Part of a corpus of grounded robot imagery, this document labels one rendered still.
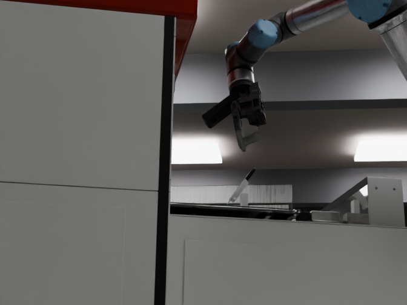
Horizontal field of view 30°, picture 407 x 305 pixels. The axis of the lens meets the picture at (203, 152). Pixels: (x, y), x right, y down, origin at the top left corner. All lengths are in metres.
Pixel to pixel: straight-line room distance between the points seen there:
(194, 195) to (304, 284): 5.05
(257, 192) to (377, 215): 4.84
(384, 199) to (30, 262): 0.91
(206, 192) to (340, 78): 1.66
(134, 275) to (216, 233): 0.31
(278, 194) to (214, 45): 1.54
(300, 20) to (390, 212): 0.59
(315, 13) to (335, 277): 0.74
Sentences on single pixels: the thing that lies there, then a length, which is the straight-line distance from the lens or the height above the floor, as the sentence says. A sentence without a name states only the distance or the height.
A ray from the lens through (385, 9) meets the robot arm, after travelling 1.86.
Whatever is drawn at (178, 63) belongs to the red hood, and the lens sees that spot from 1.93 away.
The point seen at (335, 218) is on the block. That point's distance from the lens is 2.11.
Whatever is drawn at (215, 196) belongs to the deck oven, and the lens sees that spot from 6.78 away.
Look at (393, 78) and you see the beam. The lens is 6.06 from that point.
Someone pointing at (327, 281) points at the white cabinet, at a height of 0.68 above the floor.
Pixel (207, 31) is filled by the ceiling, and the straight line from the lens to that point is 5.79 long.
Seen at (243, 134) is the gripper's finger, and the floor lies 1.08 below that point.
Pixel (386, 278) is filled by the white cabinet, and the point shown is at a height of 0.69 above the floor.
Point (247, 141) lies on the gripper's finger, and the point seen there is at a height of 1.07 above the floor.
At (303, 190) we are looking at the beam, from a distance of 9.10.
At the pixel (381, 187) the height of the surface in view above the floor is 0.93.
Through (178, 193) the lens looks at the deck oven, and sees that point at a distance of 6.83.
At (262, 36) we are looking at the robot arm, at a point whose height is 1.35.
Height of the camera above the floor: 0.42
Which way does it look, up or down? 18 degrees up
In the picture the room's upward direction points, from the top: 1 degrees clockwise
